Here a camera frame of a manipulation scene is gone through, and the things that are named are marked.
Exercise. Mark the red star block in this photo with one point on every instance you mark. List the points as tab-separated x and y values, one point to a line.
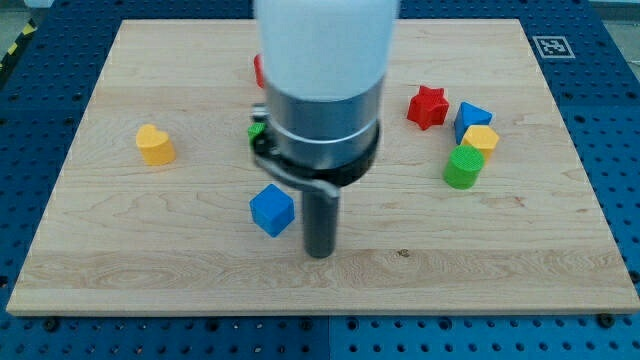
428	107

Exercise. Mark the red block behind arm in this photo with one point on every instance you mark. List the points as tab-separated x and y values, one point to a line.
258	70

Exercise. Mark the white fiducial marker tag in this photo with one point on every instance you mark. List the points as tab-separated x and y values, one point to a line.
553	47

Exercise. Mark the black clamp with lever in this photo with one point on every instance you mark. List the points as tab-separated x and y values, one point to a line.
267	155

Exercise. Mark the yellow heart block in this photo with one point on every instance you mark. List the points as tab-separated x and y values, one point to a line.
155	145

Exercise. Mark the blue cube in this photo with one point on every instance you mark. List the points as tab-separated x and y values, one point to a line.
272	210

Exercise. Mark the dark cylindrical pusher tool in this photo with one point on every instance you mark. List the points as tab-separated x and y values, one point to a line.
320	217

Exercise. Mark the blue triangle block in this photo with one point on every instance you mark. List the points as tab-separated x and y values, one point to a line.
469	114

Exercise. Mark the wooden board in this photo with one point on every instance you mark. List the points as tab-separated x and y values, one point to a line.
122	238

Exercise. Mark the small green block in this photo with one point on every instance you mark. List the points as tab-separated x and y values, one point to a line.
256	133

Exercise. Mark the green cylinder block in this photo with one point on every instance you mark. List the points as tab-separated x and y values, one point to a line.
464	165

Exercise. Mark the yellow hexagon block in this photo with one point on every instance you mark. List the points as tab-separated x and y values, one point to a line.
482	137

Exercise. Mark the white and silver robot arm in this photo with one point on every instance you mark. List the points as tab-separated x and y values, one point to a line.
324	63

